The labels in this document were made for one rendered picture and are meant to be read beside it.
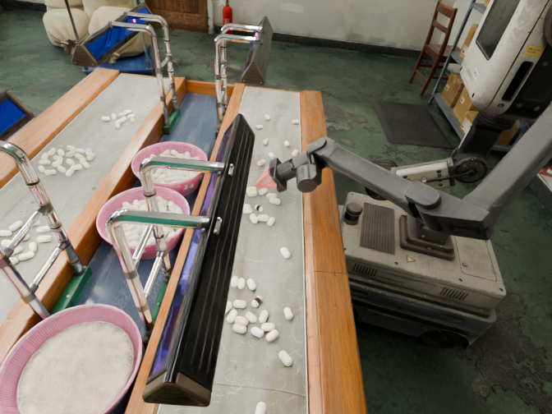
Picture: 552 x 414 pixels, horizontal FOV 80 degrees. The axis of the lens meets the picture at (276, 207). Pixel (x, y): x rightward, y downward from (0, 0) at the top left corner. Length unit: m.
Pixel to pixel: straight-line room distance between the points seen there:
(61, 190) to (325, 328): 0.94
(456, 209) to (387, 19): 4.95
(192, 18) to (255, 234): 4.82
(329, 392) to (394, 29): 5.20
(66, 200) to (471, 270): 1.52
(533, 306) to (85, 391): 2.14
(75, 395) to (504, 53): 1.25
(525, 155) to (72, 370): 0.99
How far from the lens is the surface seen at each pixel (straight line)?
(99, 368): 0.87
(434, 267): 1.50
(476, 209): 0.68
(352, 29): 5.49
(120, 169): 1.28
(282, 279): 0.92
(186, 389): 0.43
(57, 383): 0.88
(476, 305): 1.61
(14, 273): 0.83
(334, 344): 0.83
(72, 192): 1.27
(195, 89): 2.00
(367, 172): 0.83
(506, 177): 0.73
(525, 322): 2.26
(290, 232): 1.04
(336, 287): 0.91
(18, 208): 1.28
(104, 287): 1.05
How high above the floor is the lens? 1.49
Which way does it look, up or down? 42 degrees down
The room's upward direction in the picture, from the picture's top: 7 degrees clockwise
